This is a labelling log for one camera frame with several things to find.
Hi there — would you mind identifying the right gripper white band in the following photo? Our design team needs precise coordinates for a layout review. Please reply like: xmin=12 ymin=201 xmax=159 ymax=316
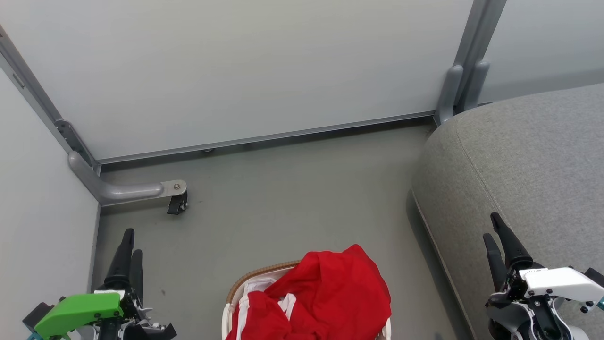
xmin=483 ymin=212 xmax=604 ymax=313

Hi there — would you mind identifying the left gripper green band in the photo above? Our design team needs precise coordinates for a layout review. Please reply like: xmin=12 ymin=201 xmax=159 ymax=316
xmin=24 ymin=229 xmax=177 ymax=340

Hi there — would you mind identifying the red garment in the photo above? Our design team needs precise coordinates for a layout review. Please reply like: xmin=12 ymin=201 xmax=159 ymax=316
xmin=226 ymin=244 xmax=392 ymax=340

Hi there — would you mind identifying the grey fabric sofa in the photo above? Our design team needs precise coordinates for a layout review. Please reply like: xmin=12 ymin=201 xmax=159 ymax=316
xmin=411 ymin=83 xmax=604 ymax=340

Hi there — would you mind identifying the long grey metal partition foot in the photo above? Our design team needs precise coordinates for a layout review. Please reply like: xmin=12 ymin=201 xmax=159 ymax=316
xmin=67 ymin=151 xmax=188 ymax=207

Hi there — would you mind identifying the black caster wheel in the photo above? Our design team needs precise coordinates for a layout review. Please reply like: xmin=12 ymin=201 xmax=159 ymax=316
xmin=167 ymin=191 xmax=189 ymax=215

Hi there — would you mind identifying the white laundry basket brown rim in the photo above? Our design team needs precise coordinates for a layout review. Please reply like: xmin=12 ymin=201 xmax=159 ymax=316
xmin=221 ymin=260 xmax=392 ymax=340

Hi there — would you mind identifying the white basket liner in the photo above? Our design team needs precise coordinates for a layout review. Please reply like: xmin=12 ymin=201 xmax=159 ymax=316
xmin=242 ymin=278 xmax=280 ymax=298

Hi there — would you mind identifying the short grey partition foot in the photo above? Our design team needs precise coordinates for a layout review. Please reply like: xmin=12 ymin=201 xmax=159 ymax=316
xmin=460 ymin=60 xmax=491 ymax=112
xmin=434 ymin=65 xmax=465 ymax=126

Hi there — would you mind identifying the grey partition bottom rail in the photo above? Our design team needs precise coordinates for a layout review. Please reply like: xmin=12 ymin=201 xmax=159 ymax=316
xmin=97 ymin=111 xmax=437 ymax=166

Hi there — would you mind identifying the grey partition post with bracket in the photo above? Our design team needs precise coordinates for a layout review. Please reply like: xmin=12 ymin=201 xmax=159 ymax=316
xmin=0 ymin=25 xmax=101 ymax=174

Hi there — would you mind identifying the grey metal partition post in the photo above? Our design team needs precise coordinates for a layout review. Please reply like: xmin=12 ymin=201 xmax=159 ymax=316
xmin=452 ymin=0 xmax=508 ymax=114

